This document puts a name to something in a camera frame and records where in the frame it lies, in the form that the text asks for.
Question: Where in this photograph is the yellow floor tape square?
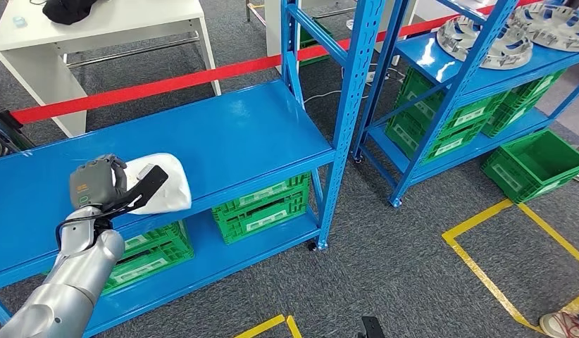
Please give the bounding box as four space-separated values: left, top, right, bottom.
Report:
233 315 304 338
442 198 579 334

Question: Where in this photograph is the open green plastic crate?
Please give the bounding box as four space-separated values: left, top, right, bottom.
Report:
480 129 579 205

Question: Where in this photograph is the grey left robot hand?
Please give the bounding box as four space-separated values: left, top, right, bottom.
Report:
69 154 130 211

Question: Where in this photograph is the white power cable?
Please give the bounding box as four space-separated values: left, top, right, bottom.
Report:
302 87 370 104

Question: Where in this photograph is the black stanchion post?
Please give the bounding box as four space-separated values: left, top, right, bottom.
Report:
0 108 37 157

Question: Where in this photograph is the white curved plastic part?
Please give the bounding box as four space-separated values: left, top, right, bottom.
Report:
111 153 193 216

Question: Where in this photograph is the white red-laced sneaker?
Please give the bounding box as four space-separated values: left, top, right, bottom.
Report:
539 311 579 338

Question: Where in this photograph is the red barrier belt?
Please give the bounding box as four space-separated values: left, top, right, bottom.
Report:
10 0 542 126

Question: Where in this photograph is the black cloth bundle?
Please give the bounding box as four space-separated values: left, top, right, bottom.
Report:
42 0 99 25

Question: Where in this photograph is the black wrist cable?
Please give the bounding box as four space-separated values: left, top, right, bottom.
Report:
55 212 116 244

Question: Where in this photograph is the blue metal shelf rack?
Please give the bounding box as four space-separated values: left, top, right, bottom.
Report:
352 0 579 208
0 0 387 338

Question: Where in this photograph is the white table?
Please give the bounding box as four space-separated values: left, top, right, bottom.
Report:
0 0 223 139

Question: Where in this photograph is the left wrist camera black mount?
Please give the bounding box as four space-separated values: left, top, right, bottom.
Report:
100 163 170 218

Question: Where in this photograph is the black robot bracket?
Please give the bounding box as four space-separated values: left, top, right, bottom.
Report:
356 316 386 338

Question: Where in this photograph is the silver finned metal disc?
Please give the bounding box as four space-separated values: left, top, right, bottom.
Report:
507 2 579 53
436 15 535 71

